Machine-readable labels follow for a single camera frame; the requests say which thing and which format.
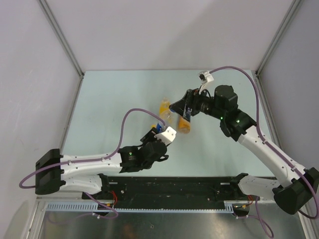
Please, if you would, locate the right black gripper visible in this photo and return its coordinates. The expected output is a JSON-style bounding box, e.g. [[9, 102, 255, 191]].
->
[[169, 85, 225, 120]]

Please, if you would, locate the yellow juice bottle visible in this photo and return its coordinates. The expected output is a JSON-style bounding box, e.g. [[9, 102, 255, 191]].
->
[[159, 97, 170, 115]]

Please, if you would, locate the clear Pepsi bottle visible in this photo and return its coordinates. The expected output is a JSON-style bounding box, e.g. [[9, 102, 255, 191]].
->
[[156, 109, 174, 132]]

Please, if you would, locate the orange Pocari Sweat bottle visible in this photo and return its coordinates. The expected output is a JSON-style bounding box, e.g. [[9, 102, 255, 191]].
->
[[177, 116, 190, 134]]

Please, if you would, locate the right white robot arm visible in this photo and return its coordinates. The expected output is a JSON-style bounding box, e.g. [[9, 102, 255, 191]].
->
[[169, 85, 319, 215]]

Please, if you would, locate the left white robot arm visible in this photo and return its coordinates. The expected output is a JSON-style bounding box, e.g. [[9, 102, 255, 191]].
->
[[35, 126, 176, 199]]

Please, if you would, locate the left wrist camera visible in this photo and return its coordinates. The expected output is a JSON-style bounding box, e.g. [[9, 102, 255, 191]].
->
[[155, 126, 177, 145]]

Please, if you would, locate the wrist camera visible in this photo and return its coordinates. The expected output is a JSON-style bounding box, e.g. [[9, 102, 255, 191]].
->
[[198, 71, 214, 94], [155, 126, 177, 145]]

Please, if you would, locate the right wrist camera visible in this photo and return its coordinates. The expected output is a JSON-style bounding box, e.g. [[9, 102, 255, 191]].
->
[[198, 71, 214, 94]]

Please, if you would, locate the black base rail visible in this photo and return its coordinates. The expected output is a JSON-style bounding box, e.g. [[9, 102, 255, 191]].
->
[[93, 176, 256, 210]]

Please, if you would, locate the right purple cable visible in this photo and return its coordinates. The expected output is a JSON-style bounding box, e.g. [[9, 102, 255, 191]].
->
[[209, 66, 319, 220]]

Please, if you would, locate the purple cable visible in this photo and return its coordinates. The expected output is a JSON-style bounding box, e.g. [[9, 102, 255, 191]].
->
[[209, 66, 319, 220], [19, 108, 167, 190]]

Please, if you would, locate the grey cable duct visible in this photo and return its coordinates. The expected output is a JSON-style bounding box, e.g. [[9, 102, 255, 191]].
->
[[44, 201, 236, 215]]

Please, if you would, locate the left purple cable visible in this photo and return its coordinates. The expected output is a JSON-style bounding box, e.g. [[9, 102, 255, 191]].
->
[[19, 108, 167, 190]]

